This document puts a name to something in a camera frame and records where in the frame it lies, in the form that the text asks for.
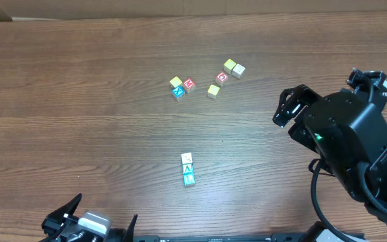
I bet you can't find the white M violin block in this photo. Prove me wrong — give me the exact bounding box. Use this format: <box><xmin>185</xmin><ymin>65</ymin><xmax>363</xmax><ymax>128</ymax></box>
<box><xmin>181</xmin><ymin>153</ymin><xmax>193</xmax><ymax>164</ymax></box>

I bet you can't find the red M letter block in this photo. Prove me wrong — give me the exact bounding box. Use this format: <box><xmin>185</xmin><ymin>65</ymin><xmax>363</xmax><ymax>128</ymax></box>
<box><xmin>182</xmin><ymin>78</ymin><xmax>196</xmax><ymax>93</ymax></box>

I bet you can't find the green V letter block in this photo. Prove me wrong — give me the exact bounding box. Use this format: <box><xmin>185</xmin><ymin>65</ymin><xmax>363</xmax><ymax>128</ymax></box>
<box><xmin>182</xmin><ymin>163</ymin><xmax>194</xmax><ymax>175</ymax></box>

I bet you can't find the red circle letter block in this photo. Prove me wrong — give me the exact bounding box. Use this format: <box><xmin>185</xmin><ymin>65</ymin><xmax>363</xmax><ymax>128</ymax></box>
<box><xmin>216</xmin><ymin>71</ymin><xmax>228</xmax><ymax>87</ymax></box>

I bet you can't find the far yellow letter block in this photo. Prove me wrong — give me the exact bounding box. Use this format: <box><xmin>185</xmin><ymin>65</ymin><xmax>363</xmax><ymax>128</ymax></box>
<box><xmin>223</xmin><ymin>58</ymin><xmax>237</xmax><ymax>75</ymax></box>

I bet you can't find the blue X letter block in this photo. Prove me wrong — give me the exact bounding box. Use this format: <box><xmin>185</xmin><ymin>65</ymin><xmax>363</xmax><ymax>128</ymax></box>
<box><xmin>172</xmin><ymin>86</ymin><xmax>185</xmax><ymax>101</ymax></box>

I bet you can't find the far white picture block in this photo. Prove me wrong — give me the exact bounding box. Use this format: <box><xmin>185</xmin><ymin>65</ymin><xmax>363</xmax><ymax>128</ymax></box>
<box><xmin>232</xmin><ymin>64</ymin><xmax>245</xmax><ymax>79</ymax></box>

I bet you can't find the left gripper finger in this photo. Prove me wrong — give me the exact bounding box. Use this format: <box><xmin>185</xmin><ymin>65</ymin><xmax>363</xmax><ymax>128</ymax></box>
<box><xmin>47</xmin><ymin>193</ymin><xmax>83</xmax><ymax>218</ymax></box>
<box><xmin>122</xmin><ymin>214</ymin><xmax>138</xmax><ymax>242</ymax></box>

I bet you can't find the plain yellow top block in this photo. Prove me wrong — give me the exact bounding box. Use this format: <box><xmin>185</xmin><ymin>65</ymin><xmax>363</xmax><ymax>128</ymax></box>
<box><xmin>207</xmin><ymin>84</ymin><xmax>220</xmax><ymax>99</ymax></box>

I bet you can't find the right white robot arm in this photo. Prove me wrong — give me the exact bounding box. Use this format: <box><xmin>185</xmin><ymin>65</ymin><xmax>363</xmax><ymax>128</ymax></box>
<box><xmin>273</xmin><ymin>69</ymin><xmax>387</xmax><ymax>226</ymax></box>

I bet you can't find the yellow block beside M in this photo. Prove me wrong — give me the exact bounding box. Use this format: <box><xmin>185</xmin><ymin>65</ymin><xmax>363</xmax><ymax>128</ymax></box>
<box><xmin>169</xmin><ymin>77</ymin><xmax>183</xmax><ymax>89</ymax></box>

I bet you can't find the cyan E letter block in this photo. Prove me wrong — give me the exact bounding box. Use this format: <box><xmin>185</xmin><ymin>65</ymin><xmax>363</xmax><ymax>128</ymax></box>
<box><xmin>183</xmin><ymin>173</ymin><xmax>196</xmax><ymax>186</ymax></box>

